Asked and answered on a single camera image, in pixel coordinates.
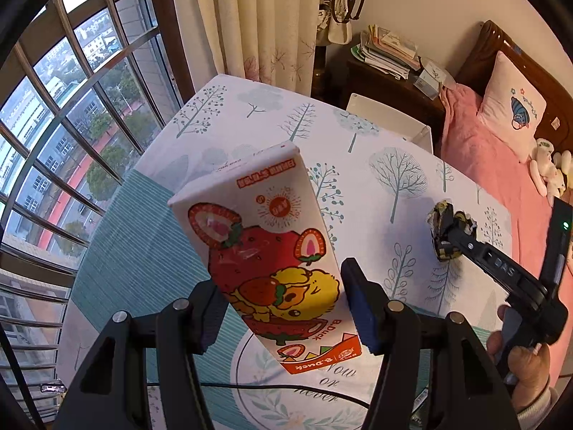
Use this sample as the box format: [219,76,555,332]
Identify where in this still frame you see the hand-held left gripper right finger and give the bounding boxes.
[340,257,522,430]

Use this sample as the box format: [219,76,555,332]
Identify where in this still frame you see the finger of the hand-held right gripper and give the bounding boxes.
[441,208,490,263]

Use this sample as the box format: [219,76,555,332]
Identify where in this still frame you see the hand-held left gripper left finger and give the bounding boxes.
[54,278,231,430]

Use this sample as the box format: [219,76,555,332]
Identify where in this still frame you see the gold black wrapper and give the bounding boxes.
[424,199,477,263]

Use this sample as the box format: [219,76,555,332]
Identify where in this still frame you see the strawberry print carton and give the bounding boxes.
[168,140,363,376]

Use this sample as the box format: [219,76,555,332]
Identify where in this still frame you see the person's right forearm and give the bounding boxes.
[515,385,561,430]

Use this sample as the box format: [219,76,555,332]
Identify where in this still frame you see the person's right hand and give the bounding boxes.
[486,305,553,409]

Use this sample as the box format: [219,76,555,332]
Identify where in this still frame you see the pink bed blanket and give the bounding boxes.
[441,84,573,388]

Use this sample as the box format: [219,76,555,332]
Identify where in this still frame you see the white plush toy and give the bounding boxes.
[529,138,573,209]

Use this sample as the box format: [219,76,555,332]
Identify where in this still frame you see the white chair back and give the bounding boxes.
[346,93,434,155]

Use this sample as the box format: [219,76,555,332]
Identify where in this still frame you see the pink embroidered pillow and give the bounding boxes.
[477,51,548,164]

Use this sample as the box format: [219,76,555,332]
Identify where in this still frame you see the small white box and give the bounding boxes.
[414,58,457,99]

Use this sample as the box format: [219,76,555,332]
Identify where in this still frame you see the dark wooden nightstand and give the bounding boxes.
[313,45,446,137]

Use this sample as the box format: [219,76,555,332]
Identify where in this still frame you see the wooden headboard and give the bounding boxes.
[457,20,573,153]

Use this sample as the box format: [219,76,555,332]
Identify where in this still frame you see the stack of papers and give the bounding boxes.
[351,24,422,80]

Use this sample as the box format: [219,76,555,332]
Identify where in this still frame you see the tree print tablecloth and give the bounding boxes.
[58,74,513,430]

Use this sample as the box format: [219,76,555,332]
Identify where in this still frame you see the hanging bags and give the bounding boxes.
[319,0,374,46]

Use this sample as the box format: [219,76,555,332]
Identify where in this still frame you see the cream curtain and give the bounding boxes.
[190,0,324,97]

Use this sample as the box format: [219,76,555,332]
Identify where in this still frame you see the barred window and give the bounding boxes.
[0,0,198,430]

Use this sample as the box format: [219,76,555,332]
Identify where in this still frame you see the black cable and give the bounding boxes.
[147,382,373,409]

